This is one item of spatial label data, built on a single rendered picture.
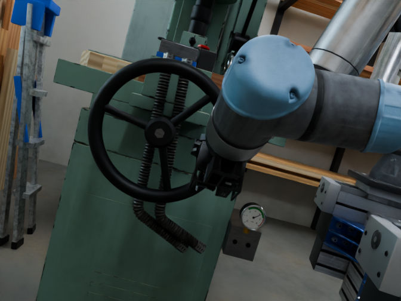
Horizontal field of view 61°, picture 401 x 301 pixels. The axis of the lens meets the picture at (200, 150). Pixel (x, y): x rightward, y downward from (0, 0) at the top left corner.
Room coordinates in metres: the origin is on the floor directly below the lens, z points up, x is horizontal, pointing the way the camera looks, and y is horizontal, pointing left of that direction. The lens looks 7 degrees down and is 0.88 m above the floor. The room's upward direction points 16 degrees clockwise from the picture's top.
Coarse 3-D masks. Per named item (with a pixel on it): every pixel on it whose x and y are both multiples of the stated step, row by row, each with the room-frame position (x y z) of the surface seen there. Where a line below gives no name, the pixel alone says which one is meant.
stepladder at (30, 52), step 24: (24, 0) 1.51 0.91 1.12; (48, 0) 1.54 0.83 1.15; (24, 24) 1.52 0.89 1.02; (48, 24) 1.67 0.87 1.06; (24, 48) 1.51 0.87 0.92; (24, 72) 1.51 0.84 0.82; (24, 96) 1.51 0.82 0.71; (24, 120) 1.51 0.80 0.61; (24, 144) 1.53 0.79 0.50; (24, 168) 1.54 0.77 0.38; (24, 192) 1.56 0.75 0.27; (0, 240) 1.50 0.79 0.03
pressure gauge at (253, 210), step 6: (246, 204) 0.82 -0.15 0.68; (252, 204) 0.81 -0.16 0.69; (258, 204) 0.82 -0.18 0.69; (240, 210) 0.82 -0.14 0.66; (246, 210) 0.80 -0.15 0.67; (252, 210) 0.80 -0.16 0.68; (258, 210) 0.80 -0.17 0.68; (240, 216) 0.80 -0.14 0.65; (246, 216) 0.80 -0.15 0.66; (252, 216) 0.80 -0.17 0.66; (258, 216) 0.80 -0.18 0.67; (264, 216) 0.80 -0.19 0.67; (246, 222) 0.80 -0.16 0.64; (252, 222) 0.80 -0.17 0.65; (258, 222) 0.80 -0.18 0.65; (264, 222) 0.80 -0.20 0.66; (246, 228) 0.80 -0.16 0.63; (252, 228) 0.80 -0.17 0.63; (258, 228) 0.80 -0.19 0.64
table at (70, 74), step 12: (60, 60) 0.84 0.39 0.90; (60, 72) 0.84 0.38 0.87; (72, 72) 0.84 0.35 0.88; (84, 72) 0.84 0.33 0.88; (96, 72) 0.84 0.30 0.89; (108, 72) 0.84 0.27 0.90; (72, 84) 0.84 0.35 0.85; (84, 84) 0.84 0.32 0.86; (96, 84) 0.84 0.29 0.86; (132, 84) 0.84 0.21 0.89; (120, 96) 0.84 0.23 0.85; (132, 96) 0.75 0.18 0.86; (144, 96) 0.75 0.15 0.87; (144, 108) 0.75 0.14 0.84; (168, 108) 0.76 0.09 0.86; (204, 108) 0.85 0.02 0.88; (192, 120) 0.76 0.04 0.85; (204, 120) 0.76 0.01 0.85; (276, 144) 0.86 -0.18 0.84
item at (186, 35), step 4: (184, 32) 0.96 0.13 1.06; (188, 32) 0.96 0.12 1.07; (184, 36) 0.96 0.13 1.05; (188, 36) 0.96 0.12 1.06; (192, 36) 0.96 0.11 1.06; (196, 36) 0.97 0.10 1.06; (200, 36) 0.97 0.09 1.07; (204, 36) 0.97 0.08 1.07; (184, 40) 0.96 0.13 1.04; (188, 40) 0.96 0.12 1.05; (196, 40) 0.97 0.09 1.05; (200, 40) 0.97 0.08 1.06; (204, 40) 0.97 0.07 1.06; (184, 44) 0.96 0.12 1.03; (188, 44) 0.96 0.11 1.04; (196, 44) 0.97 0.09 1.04; (204, 44) 0.97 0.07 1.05
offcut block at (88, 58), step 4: (84, 52) 0.94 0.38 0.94; (88, 52) 0.92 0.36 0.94; (84, 56) 0.93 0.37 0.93; (88, 56) 0.92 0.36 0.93; (92, 56) 0.93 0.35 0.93; (96, 56) 0.93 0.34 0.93; (100, 56) 0.94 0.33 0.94; (84, 60) 0.93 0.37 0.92; (88, 60) 0.92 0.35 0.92; (92, 60) 0.93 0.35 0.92; (96, 60) 0.94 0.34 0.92; (100, 60) 0.95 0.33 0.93; (84, 64) 0.93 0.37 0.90; (88, 64) 0.92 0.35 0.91; (92, 64) 0.93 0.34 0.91; (96, 64) 0.94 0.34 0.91; (100, 64) 0.95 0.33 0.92; (96, 68) 0.94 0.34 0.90; (100, 68) 0.95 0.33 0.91
